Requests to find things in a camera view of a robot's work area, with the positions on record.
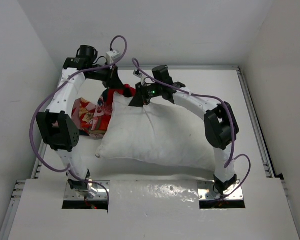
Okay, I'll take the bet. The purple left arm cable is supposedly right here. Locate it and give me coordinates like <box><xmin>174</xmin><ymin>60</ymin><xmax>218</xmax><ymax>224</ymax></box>
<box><xmin>29</xmin><ymin>35</ymin><xmax>128</xmax><ymax>208</ymax></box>

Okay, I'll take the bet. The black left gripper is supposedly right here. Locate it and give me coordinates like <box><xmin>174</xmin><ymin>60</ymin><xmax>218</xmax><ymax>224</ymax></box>
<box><xmin>87</xmin><ymin>61</ymin><xmax>125</xmax><ymax>90</ymax></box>

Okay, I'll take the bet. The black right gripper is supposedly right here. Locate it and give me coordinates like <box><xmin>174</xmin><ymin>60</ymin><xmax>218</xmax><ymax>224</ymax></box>
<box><xmin>130</xmin><ymin>80</ymin><xmax>164</xmax><ymax>107</ymax></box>

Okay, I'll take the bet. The white pillow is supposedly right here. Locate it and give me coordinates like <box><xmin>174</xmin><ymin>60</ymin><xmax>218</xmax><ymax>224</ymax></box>
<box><xmin>95</xmin><ymin>93</ymin><xmax>216</xmax><ymax>172</ymax></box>

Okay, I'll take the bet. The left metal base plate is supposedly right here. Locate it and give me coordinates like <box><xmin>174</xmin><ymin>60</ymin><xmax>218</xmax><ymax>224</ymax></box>
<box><xmin>63</xmin><ymin>183</ymin><xmax>108</xmax><ymax>201</ymax></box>

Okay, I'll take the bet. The aluminium table frame rail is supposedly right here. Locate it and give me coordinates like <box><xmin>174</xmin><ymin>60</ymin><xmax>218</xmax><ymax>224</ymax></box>
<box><xmin>237</xmin><ymin>68</ymin><xmax>276</xmax><ymax>178</ymax></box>

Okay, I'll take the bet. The metal base plate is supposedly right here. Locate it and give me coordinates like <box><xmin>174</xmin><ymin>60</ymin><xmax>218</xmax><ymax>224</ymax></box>
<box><xmin>197</xmin><ymin>180</ymin><xmax>244</xmax><ymax>201</ymax></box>
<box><xmin>63</xmin><ymin>183</ymin><xmax>108</xmax><ymax>201</ymax></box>

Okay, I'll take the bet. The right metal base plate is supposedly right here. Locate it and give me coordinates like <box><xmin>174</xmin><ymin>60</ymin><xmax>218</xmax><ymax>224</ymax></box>
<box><xmin>197</xmin><ymin>180</ymin><xmax>244</xmax><ymax>201</ymax></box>

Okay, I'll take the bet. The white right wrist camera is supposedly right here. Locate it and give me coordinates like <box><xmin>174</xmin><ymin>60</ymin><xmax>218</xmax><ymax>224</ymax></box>
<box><xmin>133</xmin><ymin>70</ymin><xmax>143</xmax><ymax>79</ymax></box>

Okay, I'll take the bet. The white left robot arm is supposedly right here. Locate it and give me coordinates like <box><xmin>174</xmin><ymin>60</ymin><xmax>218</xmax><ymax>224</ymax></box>
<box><xmin>30</xmin><ymin>45</ymin><xmax>133</xmax><ymax>197</ymax></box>

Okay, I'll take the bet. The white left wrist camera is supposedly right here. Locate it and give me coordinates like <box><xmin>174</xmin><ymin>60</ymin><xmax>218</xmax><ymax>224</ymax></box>
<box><xmin>105</xmin><ymin>50</ymin><xmax>122</xmax><ymax>64</ymax></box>

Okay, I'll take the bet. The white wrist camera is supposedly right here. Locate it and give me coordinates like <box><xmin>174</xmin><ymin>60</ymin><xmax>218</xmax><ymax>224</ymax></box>
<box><xmin>105</xmin><ymin>50</ymin><xmax>122</xmax><ymax>64</ymax></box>
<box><xmin>133</xmin><ymin>70</ymin><xmax>143</xmax><ymax>79</ymax></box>

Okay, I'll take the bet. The red patterned pillowcase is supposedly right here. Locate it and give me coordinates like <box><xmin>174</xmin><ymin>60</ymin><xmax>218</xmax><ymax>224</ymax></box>
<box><xmin>71</xmin><ymin>84</ymin><xmax>136</xmax><ymax>139</ymax></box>

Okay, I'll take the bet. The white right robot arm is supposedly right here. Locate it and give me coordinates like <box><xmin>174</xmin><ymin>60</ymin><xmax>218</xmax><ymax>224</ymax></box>
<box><xmin>130</xmin><ymin>65</ymin><xmax>239</xmax><ymax>195</ymax></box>

